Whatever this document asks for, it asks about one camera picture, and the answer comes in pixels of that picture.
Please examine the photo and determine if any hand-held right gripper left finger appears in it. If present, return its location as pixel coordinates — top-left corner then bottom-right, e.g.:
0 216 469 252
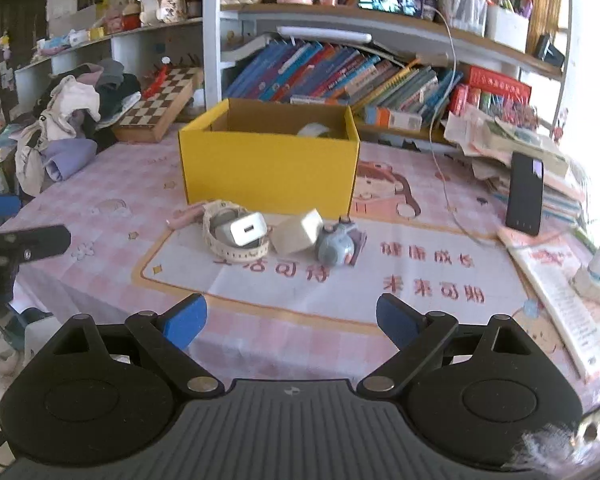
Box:
45 294 225 398

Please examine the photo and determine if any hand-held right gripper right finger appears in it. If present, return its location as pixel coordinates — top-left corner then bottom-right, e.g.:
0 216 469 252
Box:
356 294 546 398

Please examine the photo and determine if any beige wrist watch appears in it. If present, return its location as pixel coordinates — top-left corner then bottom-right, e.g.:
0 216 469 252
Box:
202 200 272 265

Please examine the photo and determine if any grey-blue toy camera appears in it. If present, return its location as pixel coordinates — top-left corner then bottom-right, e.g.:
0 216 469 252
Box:
314 216 368 267

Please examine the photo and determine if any pink pen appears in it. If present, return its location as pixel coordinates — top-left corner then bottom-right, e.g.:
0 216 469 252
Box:
166 201 211 227

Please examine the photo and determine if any white charger plug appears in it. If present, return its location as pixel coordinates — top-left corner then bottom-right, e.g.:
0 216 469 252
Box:
215 211 270 249

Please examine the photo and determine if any beige cube charger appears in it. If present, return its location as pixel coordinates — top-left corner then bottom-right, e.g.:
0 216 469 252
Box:
271 209 325 255

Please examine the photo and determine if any yellow cardboard box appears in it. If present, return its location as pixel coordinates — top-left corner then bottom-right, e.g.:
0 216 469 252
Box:
178 98 361 217

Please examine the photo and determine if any pink checked printed tablecloth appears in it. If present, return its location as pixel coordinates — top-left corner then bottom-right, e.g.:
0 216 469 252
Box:
0 130 600 426

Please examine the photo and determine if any pile of clothes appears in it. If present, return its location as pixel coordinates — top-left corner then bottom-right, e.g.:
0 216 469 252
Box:
15 58 143 196

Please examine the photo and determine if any pink and white booklet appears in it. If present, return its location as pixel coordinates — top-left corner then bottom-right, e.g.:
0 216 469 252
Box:
497 227 600 383

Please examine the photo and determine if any black smartphone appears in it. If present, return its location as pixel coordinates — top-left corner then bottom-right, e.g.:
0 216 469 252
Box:
505 151 546 237

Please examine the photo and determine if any wooden chess board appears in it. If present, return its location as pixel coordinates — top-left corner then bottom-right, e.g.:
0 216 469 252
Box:
111 66 204 143

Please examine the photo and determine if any grey fluffy cloth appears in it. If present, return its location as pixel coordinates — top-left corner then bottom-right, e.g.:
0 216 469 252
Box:
520 400 600 468

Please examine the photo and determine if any orange and white carton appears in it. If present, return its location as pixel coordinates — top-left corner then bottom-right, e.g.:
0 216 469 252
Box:
365 106 423 131

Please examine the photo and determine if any white curved side shelf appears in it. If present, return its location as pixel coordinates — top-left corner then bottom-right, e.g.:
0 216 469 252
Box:
15 17 203 111

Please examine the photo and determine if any white tape roll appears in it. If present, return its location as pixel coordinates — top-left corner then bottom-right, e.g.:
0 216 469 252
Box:
297 122 337 138

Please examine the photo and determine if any stack of papers and books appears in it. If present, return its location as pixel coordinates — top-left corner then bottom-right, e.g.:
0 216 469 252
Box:
445 105 588 221

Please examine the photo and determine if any dried flower bunch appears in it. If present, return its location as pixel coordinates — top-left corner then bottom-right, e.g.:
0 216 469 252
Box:
480 92 538 128

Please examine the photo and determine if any white bookshelf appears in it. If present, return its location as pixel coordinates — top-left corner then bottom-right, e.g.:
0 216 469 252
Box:
202 0 576 151

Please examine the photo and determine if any red book box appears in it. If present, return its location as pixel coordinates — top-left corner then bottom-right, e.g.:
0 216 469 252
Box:
462 65 532 106

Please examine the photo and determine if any row of leaning books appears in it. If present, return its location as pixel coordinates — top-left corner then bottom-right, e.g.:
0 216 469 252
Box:
222 40 463 111

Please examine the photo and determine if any white bar lamp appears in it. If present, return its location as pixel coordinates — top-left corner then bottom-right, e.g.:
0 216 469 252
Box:
276 26 373 47

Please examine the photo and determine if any black box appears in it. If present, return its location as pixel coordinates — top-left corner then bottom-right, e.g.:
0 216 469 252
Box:
535 34 566 68

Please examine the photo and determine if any white pen holder box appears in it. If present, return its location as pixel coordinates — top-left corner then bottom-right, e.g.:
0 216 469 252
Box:
485 5 530 53

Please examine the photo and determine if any clear pen holder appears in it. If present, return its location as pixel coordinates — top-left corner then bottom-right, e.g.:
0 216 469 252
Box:
437 0 488 36

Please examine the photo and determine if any smartphone with lit screen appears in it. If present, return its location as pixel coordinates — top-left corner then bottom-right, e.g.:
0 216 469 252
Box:
357 0 425 17

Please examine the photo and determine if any stack of tan notebooks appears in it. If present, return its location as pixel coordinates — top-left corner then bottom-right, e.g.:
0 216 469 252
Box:
527 0 563 56

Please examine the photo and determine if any white charging cable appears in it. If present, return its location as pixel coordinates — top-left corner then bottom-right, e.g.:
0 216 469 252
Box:
427 5 506 248

